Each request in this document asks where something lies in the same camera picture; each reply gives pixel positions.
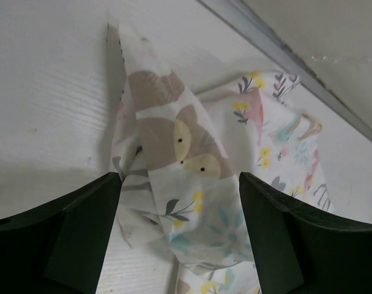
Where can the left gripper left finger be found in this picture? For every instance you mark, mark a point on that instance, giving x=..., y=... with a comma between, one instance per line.
x=60, y=246

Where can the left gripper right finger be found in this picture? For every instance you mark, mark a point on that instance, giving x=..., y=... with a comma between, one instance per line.
x=298, y=248

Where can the floral animal print cloth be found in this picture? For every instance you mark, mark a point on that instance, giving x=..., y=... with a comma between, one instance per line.
x=179, y=156

